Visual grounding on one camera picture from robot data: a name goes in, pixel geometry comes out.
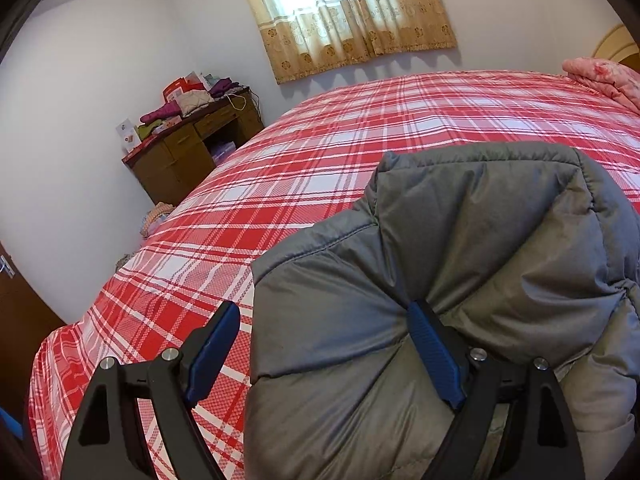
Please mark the folded clothes inside desk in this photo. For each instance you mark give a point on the folded clothes inside desk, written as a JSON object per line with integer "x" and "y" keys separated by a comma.
{"x": 222, "y": 152}

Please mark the pile of clothes on desk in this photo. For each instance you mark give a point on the pile of clothes on desk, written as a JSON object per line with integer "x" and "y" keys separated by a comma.
{"x": 192, "y": 105}

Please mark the grey puffer jacket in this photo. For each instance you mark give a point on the grey puffer jacket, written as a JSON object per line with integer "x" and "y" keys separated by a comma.
{"x": 500, "y": 240}

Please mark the heap of clothes on floor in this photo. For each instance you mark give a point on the heap of clothes on floor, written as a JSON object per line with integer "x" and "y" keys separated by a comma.
{"x": 156, "y": 220}

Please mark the red box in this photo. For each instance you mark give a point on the red box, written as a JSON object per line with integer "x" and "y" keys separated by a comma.
{"x": 175, "y": 91}

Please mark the white printed card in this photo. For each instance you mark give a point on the white printed card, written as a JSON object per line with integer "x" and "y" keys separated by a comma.
{"x": 126, "y": 135}

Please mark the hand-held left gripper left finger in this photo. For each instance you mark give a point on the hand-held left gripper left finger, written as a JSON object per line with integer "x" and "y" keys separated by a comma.
{"x": 212, "y": 355}

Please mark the brown wooden desk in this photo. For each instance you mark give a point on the brown wooden desk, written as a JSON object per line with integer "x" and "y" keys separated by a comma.
{"x": 170, "y": 160}

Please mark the wooden headboard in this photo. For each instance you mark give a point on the wooden headboard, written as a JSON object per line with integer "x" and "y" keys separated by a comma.
{"x": 617, "y": 45}

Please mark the blue object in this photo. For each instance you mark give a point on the blue object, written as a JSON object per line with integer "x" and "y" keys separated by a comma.
{"x": 10, "y": 422}

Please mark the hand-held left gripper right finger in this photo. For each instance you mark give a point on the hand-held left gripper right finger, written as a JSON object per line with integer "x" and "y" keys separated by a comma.
{"x": 435, "y": 355}

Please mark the pink quilted blanket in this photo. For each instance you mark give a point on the pink quilted blanket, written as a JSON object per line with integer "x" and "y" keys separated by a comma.
{"x": 607, "y": 77}

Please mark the bed with red plaid sheet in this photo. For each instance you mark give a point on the bed with red plaid sheet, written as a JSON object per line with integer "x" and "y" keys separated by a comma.
{"x": 350, "y": 125}

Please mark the brown wooden door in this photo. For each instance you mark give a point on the brown wooden door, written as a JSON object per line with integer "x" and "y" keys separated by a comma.
{"x": 20, "y": 335}

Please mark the beige patterned curtain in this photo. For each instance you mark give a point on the beige patterned curtain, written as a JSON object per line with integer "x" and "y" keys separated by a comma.
{"x": 350, "y": 25}

